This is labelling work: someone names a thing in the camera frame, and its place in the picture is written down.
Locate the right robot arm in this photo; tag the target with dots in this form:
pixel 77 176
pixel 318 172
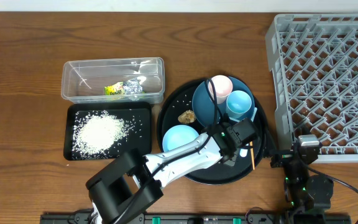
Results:
pixel 309 195

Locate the brown food scrap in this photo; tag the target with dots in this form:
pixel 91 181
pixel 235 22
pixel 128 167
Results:
pixel 187 117

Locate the grey dishwasher rack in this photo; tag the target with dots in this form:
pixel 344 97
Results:
pixel 314 62

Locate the wooden chopstick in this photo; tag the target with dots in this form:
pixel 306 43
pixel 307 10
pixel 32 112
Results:
pixel 252 155

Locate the light blue cup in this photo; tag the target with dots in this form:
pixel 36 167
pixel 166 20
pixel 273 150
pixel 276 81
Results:
pixel 238 103

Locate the clear plastic bin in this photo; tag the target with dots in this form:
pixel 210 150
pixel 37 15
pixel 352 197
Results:
pixel 83 81

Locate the yellow green snack wrapper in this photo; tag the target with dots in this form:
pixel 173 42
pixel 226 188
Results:
pixel 115 89

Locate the round black tray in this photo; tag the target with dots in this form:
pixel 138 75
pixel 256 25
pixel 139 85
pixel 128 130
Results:
pixel 218 174

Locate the pile of white rice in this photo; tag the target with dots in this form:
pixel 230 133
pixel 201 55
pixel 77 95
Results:
pixel 102 134

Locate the pink cup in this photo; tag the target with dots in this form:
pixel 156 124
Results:
pixel 223 87

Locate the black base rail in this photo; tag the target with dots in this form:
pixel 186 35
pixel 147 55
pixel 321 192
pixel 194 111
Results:
pixel 83 217

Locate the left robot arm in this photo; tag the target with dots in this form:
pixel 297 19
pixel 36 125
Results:
pixel 133 182

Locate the foil wrapper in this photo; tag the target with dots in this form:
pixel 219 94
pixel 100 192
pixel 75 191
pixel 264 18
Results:
pixel 133 86

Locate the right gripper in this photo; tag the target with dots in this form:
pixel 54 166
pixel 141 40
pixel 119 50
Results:
pixel 282 156

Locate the light blue spoon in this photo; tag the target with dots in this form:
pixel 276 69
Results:
pixel 243 152

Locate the black rectangular tray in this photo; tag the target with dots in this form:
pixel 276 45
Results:
pixel 143 144

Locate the light blue bowl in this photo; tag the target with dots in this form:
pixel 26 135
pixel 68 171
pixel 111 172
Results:
pixel 177 136

